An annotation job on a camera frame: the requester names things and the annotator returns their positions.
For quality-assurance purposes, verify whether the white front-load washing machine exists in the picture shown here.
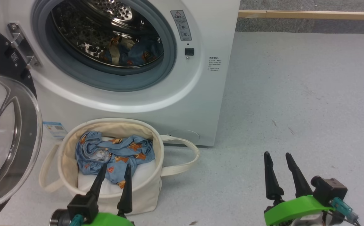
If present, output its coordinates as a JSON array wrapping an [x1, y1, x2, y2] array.
[[0, 0, 241, 147]]

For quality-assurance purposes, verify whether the blue garment with orange prints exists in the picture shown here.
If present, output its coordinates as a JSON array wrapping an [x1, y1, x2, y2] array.
[[75, 131, 156, 189]]

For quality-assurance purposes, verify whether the white cloth basket padding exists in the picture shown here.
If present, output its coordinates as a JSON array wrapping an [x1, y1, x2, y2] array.
[[77, 159, 157, 195]]

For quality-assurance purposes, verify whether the teal plug right camera cable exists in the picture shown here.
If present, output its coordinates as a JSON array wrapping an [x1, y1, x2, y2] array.
[[330, 197, 361, 226]]

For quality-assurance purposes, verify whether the round white filter cover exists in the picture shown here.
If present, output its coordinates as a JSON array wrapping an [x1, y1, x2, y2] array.
[[169, 129, 200, 145]]

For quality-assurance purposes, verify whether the metal washer door hinge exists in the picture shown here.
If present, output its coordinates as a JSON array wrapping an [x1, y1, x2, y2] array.
[[7, 22, 41, 69]]

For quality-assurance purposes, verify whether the teal plug camera cable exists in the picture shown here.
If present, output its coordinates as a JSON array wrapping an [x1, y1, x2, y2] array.
[[70, 214, 84, 226], [330, 197, 361, 226]]

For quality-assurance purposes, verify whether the grey rubber door gasket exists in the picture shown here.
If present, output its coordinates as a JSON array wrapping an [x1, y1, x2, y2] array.
[[31, 0, 178, 92]]

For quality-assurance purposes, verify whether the small black text label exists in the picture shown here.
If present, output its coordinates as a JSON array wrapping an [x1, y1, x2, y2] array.
[[208, 56, 222, 72]]

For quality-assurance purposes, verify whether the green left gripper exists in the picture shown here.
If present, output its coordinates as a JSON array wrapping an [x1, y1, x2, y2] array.
[[85, 163, 135, 226]]

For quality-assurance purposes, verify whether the cream blue cartoon face garment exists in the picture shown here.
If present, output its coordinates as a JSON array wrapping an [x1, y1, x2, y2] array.
[[102, 35, 164, 67]]

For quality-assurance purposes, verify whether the grey warning sticker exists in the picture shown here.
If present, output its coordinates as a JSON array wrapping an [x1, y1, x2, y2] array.
[[170, 10, 192, 41]]

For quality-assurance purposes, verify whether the black round glass washer door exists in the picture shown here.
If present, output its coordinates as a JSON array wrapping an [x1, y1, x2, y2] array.
[[0, 19, 43, 226]]

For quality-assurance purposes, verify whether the stainless steel washer drum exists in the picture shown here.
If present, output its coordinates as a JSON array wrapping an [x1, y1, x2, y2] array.
[[51, 0, 164, 67]]

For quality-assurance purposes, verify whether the cream canvas laundry basket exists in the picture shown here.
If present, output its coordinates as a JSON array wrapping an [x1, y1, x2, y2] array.
[[39, 118, 200, 215]]

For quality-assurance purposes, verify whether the teal plug left camera cable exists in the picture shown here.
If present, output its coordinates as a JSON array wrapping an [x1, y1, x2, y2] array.
[[70, 214, 84, 226]]

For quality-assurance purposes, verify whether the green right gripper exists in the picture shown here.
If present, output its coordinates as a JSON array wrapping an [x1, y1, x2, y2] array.
[[264, 152, 335, 226]]

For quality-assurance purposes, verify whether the blue energy label sticker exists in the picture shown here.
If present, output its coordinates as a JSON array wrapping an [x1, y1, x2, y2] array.
[[43, 121, 68, 139]]

